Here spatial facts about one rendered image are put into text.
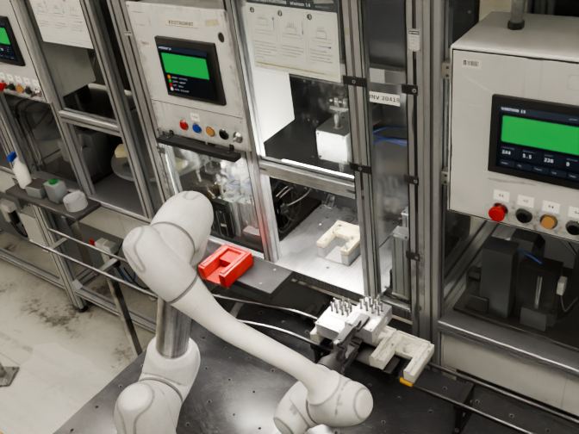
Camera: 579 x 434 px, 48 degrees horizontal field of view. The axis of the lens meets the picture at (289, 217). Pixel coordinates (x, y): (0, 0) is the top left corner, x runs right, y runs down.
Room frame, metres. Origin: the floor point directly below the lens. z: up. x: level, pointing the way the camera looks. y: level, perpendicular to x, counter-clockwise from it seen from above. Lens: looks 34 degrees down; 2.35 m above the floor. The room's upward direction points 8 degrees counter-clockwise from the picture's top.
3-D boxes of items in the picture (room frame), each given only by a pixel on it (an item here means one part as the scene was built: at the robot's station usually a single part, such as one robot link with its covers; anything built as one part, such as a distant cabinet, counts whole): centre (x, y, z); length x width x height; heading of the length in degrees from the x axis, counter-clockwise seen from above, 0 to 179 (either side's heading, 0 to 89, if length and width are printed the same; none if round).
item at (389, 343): (1.44, -0.20, 0.84); 0.36 x 0.14 x 0.10; 50
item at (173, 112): (2.08, 0.18, 1.60); 0.42 x 0.29 x 0.46; 50
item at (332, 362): (1.28, -0.06, 0.96); 0.09 x 0.07 x 0.08; 141
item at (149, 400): (1.29, 0.51, 0.85); 0.18 x 0.16 x 0.22; 162
